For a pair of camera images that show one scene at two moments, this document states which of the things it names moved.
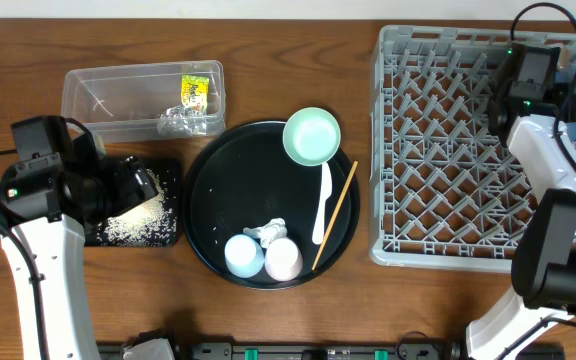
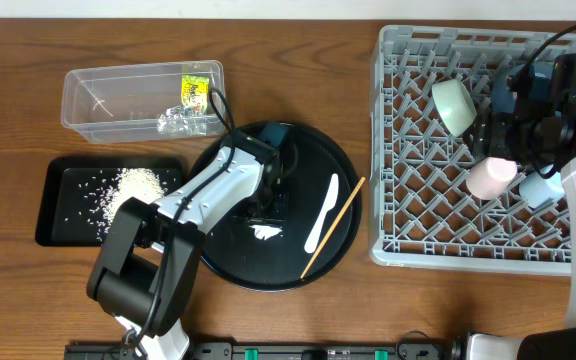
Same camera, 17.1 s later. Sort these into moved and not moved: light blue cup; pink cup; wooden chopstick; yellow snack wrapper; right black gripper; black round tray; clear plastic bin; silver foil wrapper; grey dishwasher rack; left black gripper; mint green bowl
Moved: wooden chopstick; light blue cup; pink cup; right black gripper; mint green bowl; left black gripper
Not moved: grey dishwasher rack; clear plastic bin; black round tray; silver foil wrapper; yellow snack wrapper
